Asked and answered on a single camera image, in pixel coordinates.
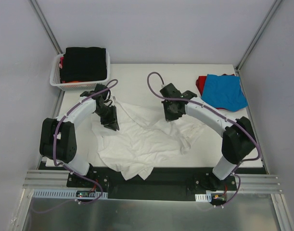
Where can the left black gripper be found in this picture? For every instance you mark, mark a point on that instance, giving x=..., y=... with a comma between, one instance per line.
x=108, y=116

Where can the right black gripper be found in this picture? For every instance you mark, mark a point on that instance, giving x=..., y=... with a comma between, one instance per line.
x=172, y=109

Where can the white t shirt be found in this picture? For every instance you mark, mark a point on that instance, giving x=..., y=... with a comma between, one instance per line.
x=144, y=139

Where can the red t shirt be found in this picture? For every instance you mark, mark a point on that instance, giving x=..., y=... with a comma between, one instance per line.
x=200, y=83

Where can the blue t shirt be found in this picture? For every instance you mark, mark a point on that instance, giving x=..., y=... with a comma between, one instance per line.
x=239, y=97

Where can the white plastic basket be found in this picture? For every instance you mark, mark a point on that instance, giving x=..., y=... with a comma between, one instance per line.
x=55, y=80

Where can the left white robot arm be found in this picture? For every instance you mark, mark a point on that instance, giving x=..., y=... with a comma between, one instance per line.
x=58, y=135

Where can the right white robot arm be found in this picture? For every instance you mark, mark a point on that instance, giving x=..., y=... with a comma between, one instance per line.
x=237, y=134

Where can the black t shirt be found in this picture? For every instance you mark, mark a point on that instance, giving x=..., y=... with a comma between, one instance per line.
x=83, y=64

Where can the pink t shirt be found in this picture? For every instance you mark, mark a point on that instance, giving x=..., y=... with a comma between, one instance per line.
x=60, y=65

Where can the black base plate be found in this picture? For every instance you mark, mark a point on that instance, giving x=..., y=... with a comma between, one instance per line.
x=163, y=184

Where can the right white cable duct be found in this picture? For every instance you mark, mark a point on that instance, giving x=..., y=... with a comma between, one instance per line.
x=203, y=197

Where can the white cable duct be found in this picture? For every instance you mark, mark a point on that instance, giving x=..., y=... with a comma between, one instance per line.
x=203, y=197
x=68, y=194

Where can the aluminium rail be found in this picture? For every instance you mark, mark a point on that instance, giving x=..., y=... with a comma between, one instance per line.
x=56, y=179

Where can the left white cable duct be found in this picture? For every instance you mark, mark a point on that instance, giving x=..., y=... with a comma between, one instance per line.
x=68, y=194

